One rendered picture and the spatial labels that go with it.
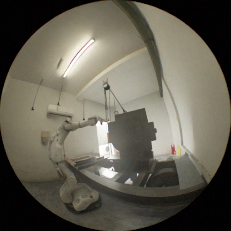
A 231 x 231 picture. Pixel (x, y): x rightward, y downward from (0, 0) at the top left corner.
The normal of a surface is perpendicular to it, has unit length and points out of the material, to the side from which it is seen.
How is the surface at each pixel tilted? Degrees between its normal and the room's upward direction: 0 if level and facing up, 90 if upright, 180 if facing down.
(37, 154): 90
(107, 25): 180
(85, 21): 180
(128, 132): 90
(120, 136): 90
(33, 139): 90
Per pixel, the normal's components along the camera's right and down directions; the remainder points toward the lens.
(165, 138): -0.59, -0.13
